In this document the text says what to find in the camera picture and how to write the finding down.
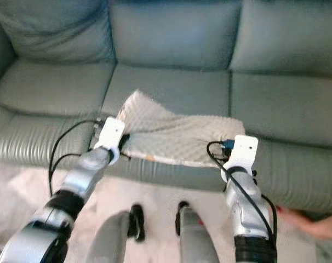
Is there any light soft pillow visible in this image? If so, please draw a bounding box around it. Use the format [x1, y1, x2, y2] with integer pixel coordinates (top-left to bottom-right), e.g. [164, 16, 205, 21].
[116, 89, 246, 168]

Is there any grey green leather sofa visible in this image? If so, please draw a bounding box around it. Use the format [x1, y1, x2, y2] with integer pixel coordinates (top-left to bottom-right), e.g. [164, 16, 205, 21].
[0, 0, 332, 214]

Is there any bare person hand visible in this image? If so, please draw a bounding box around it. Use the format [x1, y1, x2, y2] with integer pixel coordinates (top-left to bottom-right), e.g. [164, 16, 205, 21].
[277, 207, 332, 242]

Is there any grey robot right leg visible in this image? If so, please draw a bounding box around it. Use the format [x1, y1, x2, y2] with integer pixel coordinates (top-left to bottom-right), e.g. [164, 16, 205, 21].
[176, 201, 221, 263]

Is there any grey robot leg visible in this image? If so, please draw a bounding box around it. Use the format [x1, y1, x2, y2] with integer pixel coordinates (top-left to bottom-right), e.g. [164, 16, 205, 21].
[176, 201, 221, 263]
[85, 204, 146, 263]

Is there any grey robot left leg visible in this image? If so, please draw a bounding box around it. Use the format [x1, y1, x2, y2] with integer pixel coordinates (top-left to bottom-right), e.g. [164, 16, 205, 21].
[85, 204, 146, 263]

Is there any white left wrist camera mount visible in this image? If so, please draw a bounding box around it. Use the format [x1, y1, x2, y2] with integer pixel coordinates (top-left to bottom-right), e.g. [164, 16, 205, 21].
[96, 117, 126, 151]

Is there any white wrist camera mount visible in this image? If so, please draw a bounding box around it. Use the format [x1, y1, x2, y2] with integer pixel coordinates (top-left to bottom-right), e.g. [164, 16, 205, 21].
[96, 117, 126, 151]
[227, 135, 259, 171]

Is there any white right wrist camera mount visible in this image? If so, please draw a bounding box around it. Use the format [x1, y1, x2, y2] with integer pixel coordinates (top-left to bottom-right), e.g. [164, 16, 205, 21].
[227, 135, 259, 171]

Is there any short black left arm cable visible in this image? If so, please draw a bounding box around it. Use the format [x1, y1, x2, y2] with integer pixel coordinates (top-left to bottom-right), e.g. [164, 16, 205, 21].
[52, 152, 91, 168]

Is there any long black left arm cable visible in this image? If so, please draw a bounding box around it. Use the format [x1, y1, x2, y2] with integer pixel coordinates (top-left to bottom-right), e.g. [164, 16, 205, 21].
[49, 119, 101, 197]

